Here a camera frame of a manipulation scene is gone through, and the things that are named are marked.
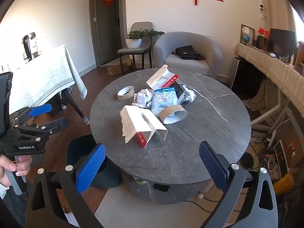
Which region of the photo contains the black box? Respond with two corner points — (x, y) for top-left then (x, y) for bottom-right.
(47, 97), (63, 118)

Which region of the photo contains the white plant pot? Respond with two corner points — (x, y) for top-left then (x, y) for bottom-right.
(126, 38), (142, 49)

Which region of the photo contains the round grey marble coffee table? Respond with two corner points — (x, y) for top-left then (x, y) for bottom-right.
(90, 68), (252, 205)

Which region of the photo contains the dining table with patterned tablecloth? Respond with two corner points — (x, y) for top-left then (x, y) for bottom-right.
(0, 44), (88, 124)

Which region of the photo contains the grey door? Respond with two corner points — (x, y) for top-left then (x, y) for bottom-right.
(89, 0), (126, 67)

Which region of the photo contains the grey dining chair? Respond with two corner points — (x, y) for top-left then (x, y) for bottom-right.
(117, 22), (153, 74)

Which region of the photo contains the crumpled white wrapper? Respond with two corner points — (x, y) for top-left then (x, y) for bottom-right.
(182, 84), (197, 102)

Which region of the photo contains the wide cardboard tape core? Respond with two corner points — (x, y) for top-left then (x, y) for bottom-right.
(159, 104), (188, 125)

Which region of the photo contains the cardboard box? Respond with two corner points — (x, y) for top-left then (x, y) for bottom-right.
(107, 58), (132, 76)

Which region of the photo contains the black bag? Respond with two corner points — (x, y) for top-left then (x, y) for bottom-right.
(175, 45), (203, 61)

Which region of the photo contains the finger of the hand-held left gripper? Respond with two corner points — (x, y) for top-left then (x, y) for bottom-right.
(9, 104), (53, 125)
(14, 117), (70, 139)

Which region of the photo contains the person's left forearm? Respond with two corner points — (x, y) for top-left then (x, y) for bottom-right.
(0, 182), (10, 199)

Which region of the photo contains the wooden picture frame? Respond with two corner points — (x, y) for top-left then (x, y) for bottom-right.
(240, 24), (255, 46)

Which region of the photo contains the dark cloth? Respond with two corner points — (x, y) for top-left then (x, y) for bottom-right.
(0, 190), (29, 228)

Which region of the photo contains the black monitor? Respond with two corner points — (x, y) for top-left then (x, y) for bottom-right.
(269, 28), (296, 54)

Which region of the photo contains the desk with beige lace cloth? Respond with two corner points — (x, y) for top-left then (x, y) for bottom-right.
(234, 42), (304, 133)

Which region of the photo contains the open white red box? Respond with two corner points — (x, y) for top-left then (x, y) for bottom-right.
(146, 65), (179, 89)

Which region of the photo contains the crumpled white paper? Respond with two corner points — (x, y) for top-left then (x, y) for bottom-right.
(131, 88), (154, 108)

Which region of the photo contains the black chair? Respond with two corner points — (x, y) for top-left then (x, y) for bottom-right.
(22, 32), (38, 61)

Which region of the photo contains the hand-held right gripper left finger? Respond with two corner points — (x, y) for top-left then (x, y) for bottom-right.
(26, 144), (106, 228)

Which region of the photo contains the grey armchair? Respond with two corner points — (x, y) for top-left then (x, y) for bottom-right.
(154, 32), (222, 78)

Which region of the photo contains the person's left hand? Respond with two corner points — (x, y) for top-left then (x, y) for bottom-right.
(0, 154), (32, 188)

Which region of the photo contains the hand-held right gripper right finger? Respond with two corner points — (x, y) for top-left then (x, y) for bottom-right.
(199, 141), (278, 228)

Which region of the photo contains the blue white tissue pack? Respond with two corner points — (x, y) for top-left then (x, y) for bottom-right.
(150, 87), (181, 117)

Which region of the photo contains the yellow package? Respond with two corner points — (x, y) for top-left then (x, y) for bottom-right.
(273, 172), (295, 196)

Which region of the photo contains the torn white red box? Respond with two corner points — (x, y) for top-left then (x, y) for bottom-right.
(120, 105), (168, 149)

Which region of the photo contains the flat cardboard tape roll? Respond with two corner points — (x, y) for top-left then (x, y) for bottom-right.
(117, 85), (135, 101)

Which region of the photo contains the black snack packet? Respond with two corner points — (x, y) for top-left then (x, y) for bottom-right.
(170, 81), (189, 105)

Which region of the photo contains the green potted plant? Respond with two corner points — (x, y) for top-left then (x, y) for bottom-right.
(127, 28), (165, 40)

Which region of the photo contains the dark teal trash bin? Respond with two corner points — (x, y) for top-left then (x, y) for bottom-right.
(66, 134), (123, 190)

